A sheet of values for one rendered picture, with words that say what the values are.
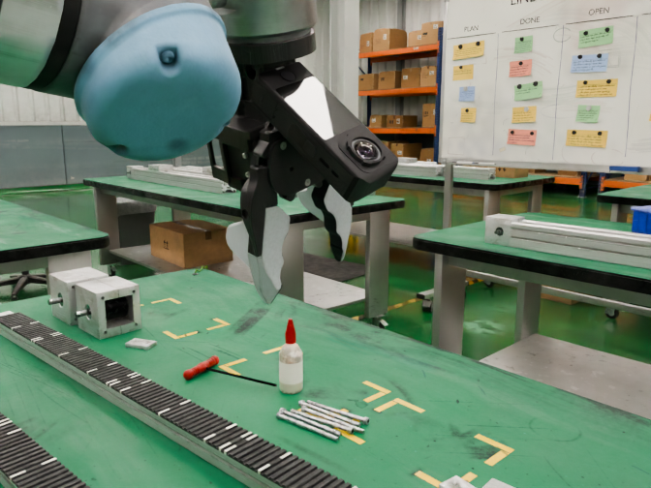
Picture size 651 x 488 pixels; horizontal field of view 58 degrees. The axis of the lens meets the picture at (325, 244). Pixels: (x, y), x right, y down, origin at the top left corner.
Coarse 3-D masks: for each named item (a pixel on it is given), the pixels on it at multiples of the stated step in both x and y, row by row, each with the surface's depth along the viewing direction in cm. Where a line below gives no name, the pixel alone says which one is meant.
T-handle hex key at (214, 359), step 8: (208, 360) 101; (216, 360) 102; (192, 368) 98; (200, 368) 98; (208, 368) 99; (184, 376) 96; (192, 376) 96; (232, 376) 97; (240, 376) 96; (272, 384) 93
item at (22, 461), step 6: (42, 450) 70; (24, 456) 68; (30, 456) 69; (36, 456) 68; (42, 456) 69; (12, 462) 67; (18, 462) 68; (24, 462) 67; (30, 462) 68; (0, 468) 66; (6, 468) 66; (12, 468) 66
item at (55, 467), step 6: (60, 462) 67; (42, 468) 66; (48, 468) 66; (54, 468) 66; (60, 468) 66; (30, 474) 65; (36, 474) 65; (42, 474) 65; (48, 474) 65; (18, 480) 64; (24, 480) 64; (30, 480) 64; (18, 486) 63
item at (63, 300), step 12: (48, 276) 128; (60, 276) 125; (72, 276) 125; (84, 276) 125; (96, 276) 125; (60, 288) 124; (72, 288) 122; (48, 300) 123; (60, 300) 124; (72, 300) 122; (60, 312) 126; (72, 312) 122; (72, 324) 123
